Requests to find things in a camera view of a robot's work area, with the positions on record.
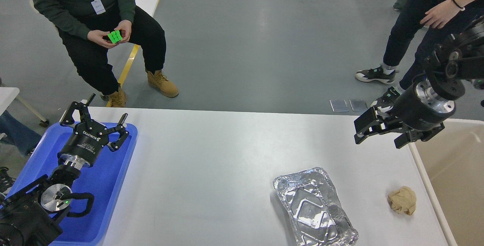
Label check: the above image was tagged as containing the green puzzle cube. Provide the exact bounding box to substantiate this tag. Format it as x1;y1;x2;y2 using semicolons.
104;29;124;43

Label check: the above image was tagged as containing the tan boot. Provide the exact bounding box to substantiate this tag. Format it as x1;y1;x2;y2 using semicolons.
146;70;179;98
101;84;127;108

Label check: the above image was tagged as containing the blue plastic tray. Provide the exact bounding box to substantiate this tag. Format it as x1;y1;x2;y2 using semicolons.
9;123;138;246

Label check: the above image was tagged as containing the white side table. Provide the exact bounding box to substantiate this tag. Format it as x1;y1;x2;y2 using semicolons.
0;85;50;128

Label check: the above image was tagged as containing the tan boot left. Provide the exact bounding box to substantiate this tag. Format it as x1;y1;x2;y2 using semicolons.
101;84;127;108

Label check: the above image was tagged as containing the beige plastic bin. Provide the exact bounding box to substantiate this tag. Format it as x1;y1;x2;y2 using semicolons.
409;119;484;246

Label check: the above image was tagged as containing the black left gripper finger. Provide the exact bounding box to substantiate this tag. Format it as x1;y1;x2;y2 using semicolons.
59;93;96;127
101;113;129;152

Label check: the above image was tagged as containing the tan boot right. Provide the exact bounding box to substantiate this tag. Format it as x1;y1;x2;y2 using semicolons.
146;70;179;98

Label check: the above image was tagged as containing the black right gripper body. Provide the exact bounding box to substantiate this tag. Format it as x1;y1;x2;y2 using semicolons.
390;80;456;134

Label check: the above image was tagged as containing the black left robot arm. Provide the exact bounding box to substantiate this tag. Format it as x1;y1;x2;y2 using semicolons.
0;96;138;246

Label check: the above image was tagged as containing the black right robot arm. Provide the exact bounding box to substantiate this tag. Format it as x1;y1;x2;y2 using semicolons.
354;17;484;149

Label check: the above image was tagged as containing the crumpled brown paper ball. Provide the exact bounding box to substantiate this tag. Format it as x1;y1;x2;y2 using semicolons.
387;186;417;215

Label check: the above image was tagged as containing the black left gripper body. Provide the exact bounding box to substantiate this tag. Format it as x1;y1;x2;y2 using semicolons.
57;121;107;167

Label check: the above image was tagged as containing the seated person in green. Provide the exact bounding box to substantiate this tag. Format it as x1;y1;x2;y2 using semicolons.
33;0;166;96

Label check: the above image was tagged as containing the standing person in black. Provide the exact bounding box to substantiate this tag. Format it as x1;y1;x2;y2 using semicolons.
355;0;483;112

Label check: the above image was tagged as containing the left metal floor plate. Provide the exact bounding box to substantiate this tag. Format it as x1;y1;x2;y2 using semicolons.
329;99;349;112

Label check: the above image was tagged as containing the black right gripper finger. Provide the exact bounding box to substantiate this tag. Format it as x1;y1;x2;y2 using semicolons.
394;127;445;149
354;107;402;144

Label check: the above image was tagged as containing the metal floor plate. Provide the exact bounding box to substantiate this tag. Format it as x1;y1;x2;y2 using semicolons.
349;99;368;112
329;99;349;112

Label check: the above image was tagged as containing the white stool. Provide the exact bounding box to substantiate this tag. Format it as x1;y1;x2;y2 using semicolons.
29;0;161;18

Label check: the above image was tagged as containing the blue jeans leg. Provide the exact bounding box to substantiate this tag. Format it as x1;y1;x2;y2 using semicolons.
0;110;42;158

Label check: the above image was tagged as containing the aluminium foil tray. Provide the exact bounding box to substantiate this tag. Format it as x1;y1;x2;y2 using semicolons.
273;167;358;246

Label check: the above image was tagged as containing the right metal floor plate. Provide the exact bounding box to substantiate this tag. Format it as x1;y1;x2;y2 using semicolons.
349;99;368;112

